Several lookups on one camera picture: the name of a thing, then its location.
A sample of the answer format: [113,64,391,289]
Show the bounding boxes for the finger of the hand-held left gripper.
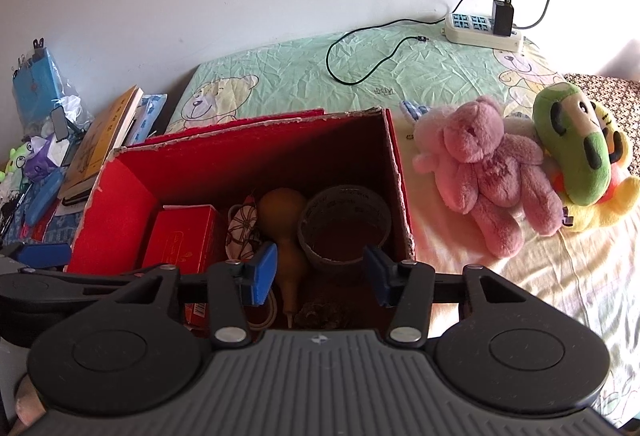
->
[0,242,72,273]

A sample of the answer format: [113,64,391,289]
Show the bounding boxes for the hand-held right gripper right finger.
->
[362,245,538,350]

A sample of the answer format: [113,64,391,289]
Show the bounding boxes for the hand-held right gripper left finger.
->
[107,240,279,351]

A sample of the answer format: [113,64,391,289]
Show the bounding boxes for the brown dried gourd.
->
[256,187,309,330]

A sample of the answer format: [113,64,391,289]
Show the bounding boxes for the printed packing tape roll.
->
[297,185,393,273]

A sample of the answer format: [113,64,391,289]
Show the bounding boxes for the small red box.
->
[141,205,229,327]

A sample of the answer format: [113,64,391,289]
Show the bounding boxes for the large red cardboard box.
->
[65,108,417,332]

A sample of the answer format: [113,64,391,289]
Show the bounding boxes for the person's left hand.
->
[15,383,49,425]

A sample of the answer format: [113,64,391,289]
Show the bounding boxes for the blue pencil case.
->
[22,166,69,227]

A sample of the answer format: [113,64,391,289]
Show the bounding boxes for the purple toy figure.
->
[25,136,64,182]

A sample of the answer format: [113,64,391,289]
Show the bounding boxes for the green toy figure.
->
[0,141,34,182]

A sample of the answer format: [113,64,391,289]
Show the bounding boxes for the yellow book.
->
[60,85,146,205]

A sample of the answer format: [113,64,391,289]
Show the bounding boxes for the light pink plush toy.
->
[412,109,454,175]

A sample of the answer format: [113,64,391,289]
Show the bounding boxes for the clear plastic bag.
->
[50,94,96,137]

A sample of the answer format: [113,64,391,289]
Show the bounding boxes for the pink teddy bear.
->
[433,95,566,260]

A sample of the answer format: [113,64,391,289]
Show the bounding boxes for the blue checkered ribbon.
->
[399,99,430,123]

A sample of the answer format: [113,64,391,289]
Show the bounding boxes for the blue package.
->
[12,39,69,127]

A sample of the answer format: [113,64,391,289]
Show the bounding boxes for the blue and white pack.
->
[122,92,169,150]

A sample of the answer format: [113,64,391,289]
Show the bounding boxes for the green plush toy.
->
[531,83,614,207]

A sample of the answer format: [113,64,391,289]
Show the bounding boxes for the yellow plush toy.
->
[547,99,640,233]

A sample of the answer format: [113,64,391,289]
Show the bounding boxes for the white power strip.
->
[445,11,525,52]

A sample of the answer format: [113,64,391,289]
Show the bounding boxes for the black charger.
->
[491,0,516,38]

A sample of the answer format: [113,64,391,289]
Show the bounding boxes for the thin black charging cable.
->
[326,0,513,86]

